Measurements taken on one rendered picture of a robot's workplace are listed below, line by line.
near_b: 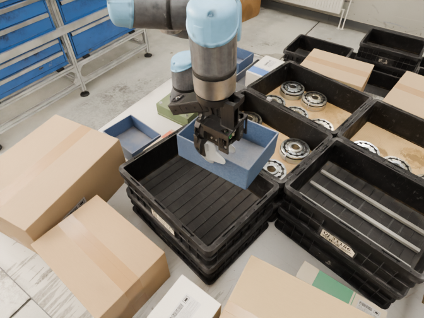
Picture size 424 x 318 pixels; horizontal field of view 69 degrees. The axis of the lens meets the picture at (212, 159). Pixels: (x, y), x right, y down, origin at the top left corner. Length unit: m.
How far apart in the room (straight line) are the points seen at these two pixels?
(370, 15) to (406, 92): 2.75
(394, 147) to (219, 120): 0.87
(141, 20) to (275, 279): 0.63
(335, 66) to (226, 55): 1.19
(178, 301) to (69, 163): 0.56
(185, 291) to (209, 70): 0.53
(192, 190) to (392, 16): 3.50
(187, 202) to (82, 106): 2.05
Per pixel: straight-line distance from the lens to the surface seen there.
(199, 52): 0.49
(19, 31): 2.62
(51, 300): 1.09
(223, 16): 0.47
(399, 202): 1.15
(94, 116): 2.76
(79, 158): 1.10
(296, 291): 0.81
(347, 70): 1.63
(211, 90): 0.52
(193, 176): 1.05
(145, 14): 0.58
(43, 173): 1.10
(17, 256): 1.21
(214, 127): 0.58
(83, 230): 0.97
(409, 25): 4.18
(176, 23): 0.58
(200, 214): 0.97
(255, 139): 0.82
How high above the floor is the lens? 1.64
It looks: 47 degrees down
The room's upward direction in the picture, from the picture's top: straight up
